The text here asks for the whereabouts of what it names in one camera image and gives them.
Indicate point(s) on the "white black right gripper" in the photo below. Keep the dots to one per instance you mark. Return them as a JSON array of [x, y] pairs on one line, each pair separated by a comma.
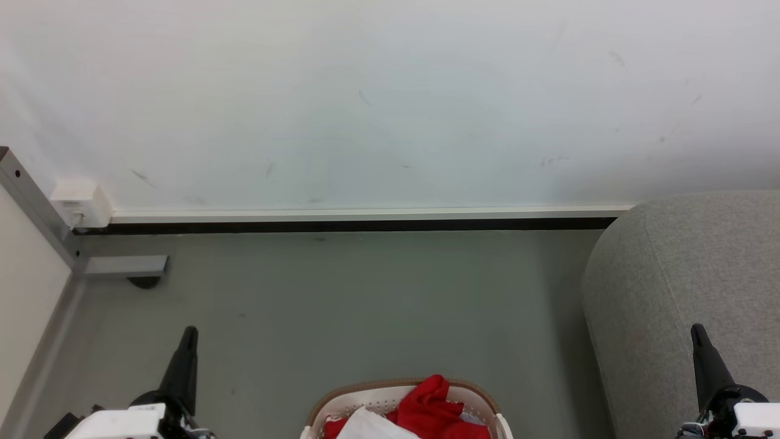
[[752, 419]]

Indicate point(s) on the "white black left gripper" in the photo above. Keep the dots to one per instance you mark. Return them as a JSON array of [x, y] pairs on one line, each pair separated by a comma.
[[122, 422]]

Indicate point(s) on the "red garment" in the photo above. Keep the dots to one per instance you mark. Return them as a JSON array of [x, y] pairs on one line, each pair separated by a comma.
[[429, 407]]

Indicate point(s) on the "grey fabric sofa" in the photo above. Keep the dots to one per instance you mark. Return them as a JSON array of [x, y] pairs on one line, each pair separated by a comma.
[[664, 286]]

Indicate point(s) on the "white garment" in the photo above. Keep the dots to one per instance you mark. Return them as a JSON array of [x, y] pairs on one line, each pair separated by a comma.
[[373, 428]]

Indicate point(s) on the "cream partition panel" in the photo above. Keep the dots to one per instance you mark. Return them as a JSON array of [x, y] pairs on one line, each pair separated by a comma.
[[27, 292]]

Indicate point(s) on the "white laundry basket brown rim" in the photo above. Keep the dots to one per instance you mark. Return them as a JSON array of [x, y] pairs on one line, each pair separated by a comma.
[[356, 401]]

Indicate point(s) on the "black baseboard strip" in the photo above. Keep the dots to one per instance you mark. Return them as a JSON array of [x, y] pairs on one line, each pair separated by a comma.
[[365, 225]]

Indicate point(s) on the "black round frame foot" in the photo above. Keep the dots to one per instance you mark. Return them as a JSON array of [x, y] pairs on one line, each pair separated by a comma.
[[144, 281]]

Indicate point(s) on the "white wall socket box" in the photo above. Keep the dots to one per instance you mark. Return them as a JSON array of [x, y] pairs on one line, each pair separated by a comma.
[[82, 200]]

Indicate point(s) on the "grey metal partition frame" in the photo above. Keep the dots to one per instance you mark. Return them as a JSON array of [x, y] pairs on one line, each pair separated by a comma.
[[36, 204]]

